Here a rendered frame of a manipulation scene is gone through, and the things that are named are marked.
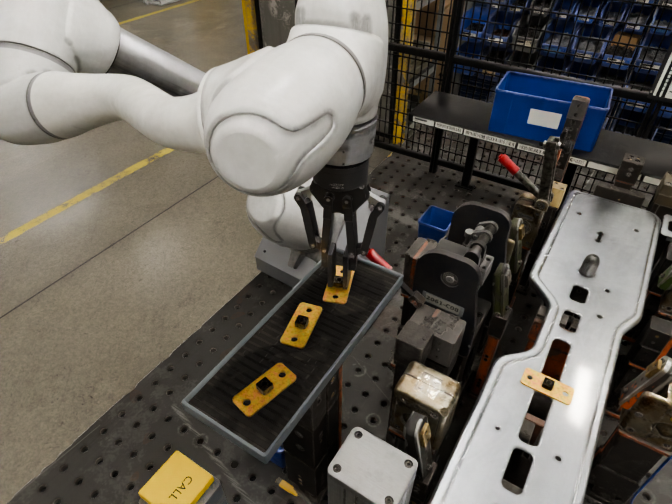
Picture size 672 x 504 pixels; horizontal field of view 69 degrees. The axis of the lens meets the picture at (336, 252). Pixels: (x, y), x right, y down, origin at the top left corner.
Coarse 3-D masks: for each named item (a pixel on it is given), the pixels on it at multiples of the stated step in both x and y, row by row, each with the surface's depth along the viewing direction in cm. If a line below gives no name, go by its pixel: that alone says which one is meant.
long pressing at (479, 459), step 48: (576, 192) 128; (576, 240) 113; (624, 240) 113; (624, 288) 101; (576, 336) 92; (576, 384) 84; (480, 432) 77; (576, 432) 77; (480, 480) 71; (528, 480) 71; (576, 480) 71
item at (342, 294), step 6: (336, 270) 82; (336, 276) 79; (342, 276) 79; (336, 282) 78; (342, 282) 78; (330, 288) 78; (336, 288) 78; (342, 288) 78; (348, 288) 78; (324, 294) 77; (330, 294) 77; (336, 294) 77; (342, 294) 77; (324, 300) 77; (330, 300) 76; (336, 300) 76; (342, 300) 76
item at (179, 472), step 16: (176, 464) 57; (192, 464) 57; (160, 480) 55; (176, 480) 55; (192, 480) 55; (208, 480) 56; (144, 496) 54; (160, 496) 54; (176, 496) 54; (192, 496) 54
